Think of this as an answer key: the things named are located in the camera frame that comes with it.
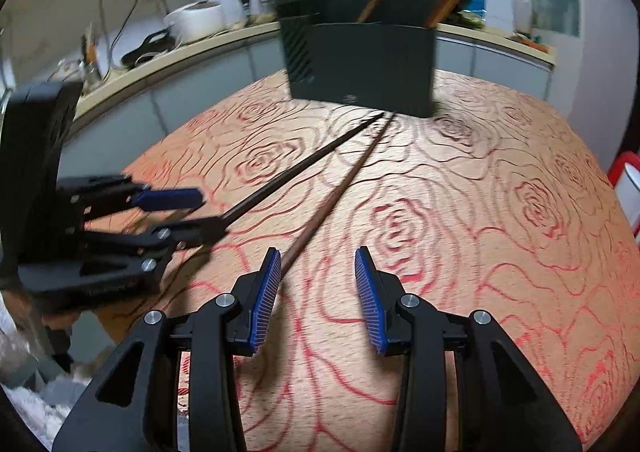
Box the kitchen counter with cabinets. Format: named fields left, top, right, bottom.
left=60, top=21, right=557, bottom=153

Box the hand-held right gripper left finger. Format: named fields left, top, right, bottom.
left=52, top=247, right=283, bottom=452

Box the white cup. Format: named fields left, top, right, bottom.
left=615, top=165, right=640, bottom=235

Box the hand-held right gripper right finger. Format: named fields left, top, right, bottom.
left=354, top=246, right=583, bottom=452

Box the white rice cooker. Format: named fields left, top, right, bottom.
left=164, top=1, right=226, bottom=44

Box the brown curved chopstick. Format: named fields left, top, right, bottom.
left=280, top=115, right=397, bottom=279

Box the red plastic stool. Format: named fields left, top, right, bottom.
left=606, top=151, right=640, bottom=193

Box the long dark slender chopstick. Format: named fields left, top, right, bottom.
left=219, top=113, right=385, bottom=229

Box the black slipper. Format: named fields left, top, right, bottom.
left=120, top=30, right=177, bottom=69

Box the hanging power cable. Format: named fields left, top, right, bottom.
left=99, top=0, right=168, bottom=66

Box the dark green chopstick holder box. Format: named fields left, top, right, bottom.
left=276, top=0, right=438, bottom=119

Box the white plastic bottle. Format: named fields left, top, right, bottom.
left=512, top=0, right=534, bottom=34

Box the rose-patterned tablecloth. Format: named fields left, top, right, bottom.
left=97, top=67, right=640, bottom=452

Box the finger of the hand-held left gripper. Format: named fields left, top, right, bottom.
left=17, top=216, right=227, bottom=313
left=57, top=175, right=205, bottom=223

